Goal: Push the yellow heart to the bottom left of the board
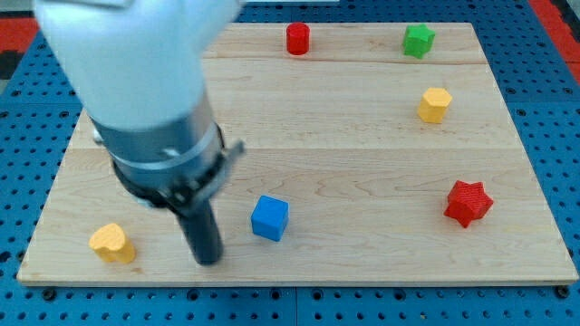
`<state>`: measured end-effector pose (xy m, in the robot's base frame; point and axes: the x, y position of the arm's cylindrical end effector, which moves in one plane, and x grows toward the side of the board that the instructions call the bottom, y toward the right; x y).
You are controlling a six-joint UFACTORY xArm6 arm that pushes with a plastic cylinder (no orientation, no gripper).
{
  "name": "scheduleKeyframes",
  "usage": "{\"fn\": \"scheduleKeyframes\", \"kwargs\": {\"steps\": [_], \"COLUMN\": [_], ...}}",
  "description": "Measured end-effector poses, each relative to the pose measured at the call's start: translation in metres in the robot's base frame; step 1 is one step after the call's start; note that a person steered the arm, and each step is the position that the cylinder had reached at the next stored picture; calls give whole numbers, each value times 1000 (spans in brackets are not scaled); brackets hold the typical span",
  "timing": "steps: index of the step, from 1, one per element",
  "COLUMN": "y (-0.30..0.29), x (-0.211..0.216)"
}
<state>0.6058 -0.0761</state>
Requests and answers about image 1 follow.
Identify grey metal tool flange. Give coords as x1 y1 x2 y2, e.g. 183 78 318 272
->
92 94 245 209

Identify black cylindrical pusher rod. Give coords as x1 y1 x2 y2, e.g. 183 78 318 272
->
176 201 223 265

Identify yellow heart block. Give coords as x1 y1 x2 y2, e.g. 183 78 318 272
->
88 223 136 264

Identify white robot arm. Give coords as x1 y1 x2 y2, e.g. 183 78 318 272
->
34 0 244 265

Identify light wooden board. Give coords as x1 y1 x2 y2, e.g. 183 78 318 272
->
17 23 578 287

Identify blue cube block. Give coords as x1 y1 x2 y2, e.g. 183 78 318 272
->
250 196 289 242

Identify red cylinder block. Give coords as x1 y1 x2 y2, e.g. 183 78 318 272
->
286 22 310 55

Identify yellow hexagon block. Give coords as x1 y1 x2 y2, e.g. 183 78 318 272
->
417 88 453 124

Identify red star block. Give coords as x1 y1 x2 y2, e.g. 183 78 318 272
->
443 180 494 228

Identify green star block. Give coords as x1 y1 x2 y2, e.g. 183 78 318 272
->
402 24 436 59

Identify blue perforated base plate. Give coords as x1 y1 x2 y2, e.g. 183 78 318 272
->
1 1 579 325

